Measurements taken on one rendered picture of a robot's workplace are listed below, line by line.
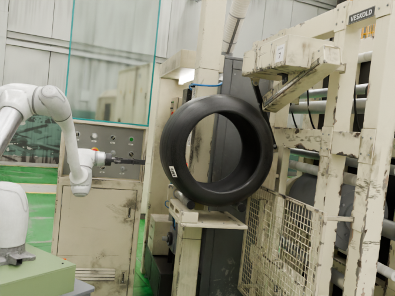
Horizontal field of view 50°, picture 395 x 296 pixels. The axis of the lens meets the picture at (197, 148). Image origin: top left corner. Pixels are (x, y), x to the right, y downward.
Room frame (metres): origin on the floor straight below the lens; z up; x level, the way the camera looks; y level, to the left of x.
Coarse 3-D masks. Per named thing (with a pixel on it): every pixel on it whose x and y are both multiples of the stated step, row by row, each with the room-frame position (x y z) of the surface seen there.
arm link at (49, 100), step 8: (40, 88) 1.94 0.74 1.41; (48, 88) 1.90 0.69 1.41; (56, 88) 1.92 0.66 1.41; (40, 96) 1.90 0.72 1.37; (48, 96) 1.89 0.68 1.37; (56, 96) 1.91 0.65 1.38; (64, 96) 1.96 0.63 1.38; (32, 104) 1.92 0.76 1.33; (40, 104) 1.91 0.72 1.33; (48, 104) 1.90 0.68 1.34; (56, 104) 1.92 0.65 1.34; (64, 104) 1.96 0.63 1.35; (40, 112) 1.95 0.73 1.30; (48, 112) 1.95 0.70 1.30; (56, 112) 1.95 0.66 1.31; (64, 112) 1.98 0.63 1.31; (56, 120) 2.02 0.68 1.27
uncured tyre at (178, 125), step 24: (216, 96) 2.20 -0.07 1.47; (168, 120) 2.32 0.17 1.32; (192, 120) 2.14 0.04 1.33; (240, 120) 2.49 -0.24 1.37; (264, 120) 2.26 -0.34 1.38; (168, 144) 2.15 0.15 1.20; (264, 144) 2.23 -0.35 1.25; (168, 168) 2.16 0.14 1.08; (240, 168) 2.51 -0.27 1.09; (264, 168) 2.24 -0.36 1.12; (192, 192) 2.15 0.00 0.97; (216, 192) 2.17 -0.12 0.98; (240, 192) 2.21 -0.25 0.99
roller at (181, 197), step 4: (176, 192) 2.46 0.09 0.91; (180, 192) 2.42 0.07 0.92; (176, 196) 2.43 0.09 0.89; (180, 196) 2.34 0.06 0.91; (184, 196) 2.30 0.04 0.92; (180, 200) 2.32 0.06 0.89; (184, 200) 2.24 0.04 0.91; (188, 200) 2.19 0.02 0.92; (184, 204) 2.24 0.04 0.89; (188, 204) 2.17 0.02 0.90; (192, 204) 2.17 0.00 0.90; (192, 208) 2.17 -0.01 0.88
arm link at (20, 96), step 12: (12, 84) 1.96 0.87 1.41; (24, 84) 1.97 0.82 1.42; (0, 96) 1.92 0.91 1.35; (12, 96) 1.90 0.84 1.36; (24, 96) 1.91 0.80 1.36; (0, 108) 1.89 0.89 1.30; (12, 108) 1.87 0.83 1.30; (24, 108) 1.90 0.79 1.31; (0, 120) 1.81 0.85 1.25; (12, 120) 1.84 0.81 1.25; (24, 120) 1.94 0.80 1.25; (0, 132) 1.78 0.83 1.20; (12, 132) 1.83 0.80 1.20; (0, 144) 1.75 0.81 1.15; (0, 156) 1.75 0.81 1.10
